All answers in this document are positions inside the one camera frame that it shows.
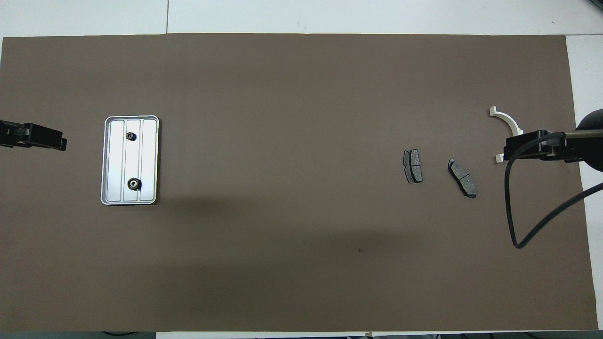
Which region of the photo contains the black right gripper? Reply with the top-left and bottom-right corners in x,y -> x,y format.
503,131 -> 586,163

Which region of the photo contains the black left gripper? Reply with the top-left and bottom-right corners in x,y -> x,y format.
0,120 -> 67,152

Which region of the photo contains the silver metal tray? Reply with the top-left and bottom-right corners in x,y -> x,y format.
100,115 -> 160,206

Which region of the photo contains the long dark brake pad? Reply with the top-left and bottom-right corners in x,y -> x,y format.
447,159 -> 478,199

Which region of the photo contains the short dark brake pad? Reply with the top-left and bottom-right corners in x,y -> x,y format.
403,149 -> 424,184

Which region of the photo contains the brown table mat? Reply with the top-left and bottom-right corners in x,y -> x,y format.
0,33 -> 599,333

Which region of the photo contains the white semicircular bracket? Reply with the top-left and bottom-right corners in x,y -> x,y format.
488,107 -> 524,164

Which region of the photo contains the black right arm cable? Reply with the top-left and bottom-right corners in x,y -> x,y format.
504,132 -> 603,250

